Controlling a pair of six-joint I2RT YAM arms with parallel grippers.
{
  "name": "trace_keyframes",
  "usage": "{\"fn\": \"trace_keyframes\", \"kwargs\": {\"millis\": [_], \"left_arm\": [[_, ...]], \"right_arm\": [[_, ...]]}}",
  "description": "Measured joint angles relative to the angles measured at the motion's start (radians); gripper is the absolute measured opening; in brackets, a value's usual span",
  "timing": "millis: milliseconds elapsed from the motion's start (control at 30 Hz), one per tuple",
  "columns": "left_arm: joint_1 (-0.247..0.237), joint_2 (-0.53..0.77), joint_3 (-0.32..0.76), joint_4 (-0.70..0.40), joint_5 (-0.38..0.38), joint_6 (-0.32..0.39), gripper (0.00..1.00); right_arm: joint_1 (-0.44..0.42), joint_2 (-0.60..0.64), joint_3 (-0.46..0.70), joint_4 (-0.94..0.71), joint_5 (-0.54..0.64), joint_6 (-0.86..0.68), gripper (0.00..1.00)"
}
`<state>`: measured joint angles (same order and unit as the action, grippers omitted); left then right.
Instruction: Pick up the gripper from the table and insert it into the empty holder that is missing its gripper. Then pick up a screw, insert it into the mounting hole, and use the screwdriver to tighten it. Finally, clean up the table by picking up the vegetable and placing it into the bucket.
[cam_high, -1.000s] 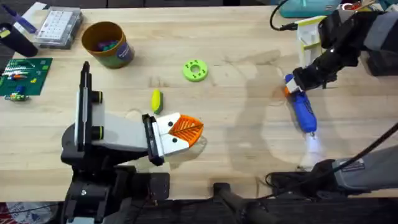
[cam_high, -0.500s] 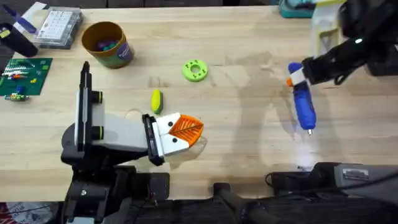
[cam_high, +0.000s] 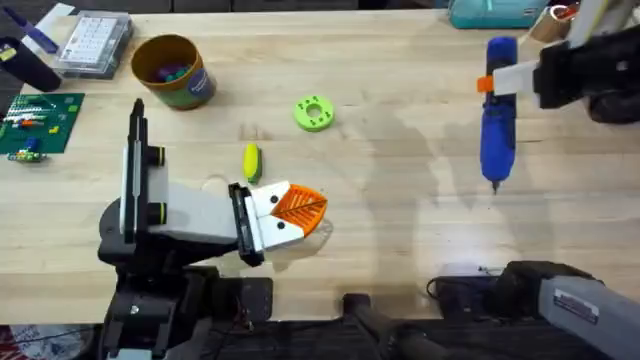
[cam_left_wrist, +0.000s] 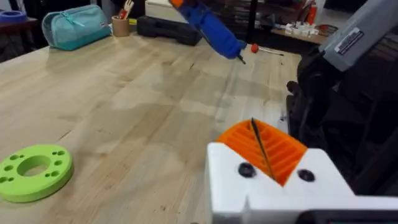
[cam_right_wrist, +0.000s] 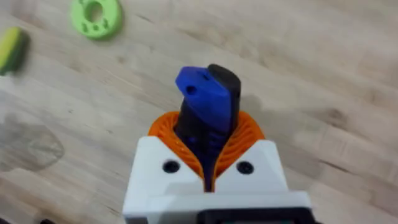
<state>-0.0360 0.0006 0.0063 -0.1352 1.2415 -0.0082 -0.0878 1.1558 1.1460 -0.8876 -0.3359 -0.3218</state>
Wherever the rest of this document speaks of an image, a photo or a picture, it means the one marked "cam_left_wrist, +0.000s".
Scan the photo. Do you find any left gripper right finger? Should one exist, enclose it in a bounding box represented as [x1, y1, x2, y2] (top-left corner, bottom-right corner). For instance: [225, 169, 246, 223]
[252, 119, 356, 198]

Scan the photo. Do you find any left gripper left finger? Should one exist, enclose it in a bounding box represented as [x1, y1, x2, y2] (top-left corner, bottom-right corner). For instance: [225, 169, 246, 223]
[205, 119, 282, 224]

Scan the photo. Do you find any red-knobbed metal tool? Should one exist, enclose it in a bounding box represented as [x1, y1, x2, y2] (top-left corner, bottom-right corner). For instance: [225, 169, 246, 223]
[251, 43, 285, 57]

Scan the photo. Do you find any heap of white blocks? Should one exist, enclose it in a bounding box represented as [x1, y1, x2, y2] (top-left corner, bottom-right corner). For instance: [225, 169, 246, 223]
[284, 21, 320, 37]

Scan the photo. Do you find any black plastic case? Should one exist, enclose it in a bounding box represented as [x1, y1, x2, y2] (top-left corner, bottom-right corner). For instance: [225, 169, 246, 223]
[136, 15, 203, 47]

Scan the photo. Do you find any orange bottle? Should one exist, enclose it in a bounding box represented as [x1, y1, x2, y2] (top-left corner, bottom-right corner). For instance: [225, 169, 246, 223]
[306, 2, 318, 26]

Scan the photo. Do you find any cardboard cup with cutlery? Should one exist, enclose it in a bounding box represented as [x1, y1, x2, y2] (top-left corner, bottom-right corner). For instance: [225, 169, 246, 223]
[111, 0, 135, 38]

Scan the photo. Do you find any green disc with holes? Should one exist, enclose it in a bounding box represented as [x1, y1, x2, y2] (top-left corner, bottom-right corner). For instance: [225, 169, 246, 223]
[0, 144, 75, 203]

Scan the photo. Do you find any teal zip bag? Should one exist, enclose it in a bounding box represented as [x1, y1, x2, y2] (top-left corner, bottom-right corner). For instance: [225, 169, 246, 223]
[41, 4, 112, 52]

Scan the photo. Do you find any blue tape roll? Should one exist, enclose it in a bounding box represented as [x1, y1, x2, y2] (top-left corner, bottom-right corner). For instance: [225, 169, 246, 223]
[0, 10, 27, 24]

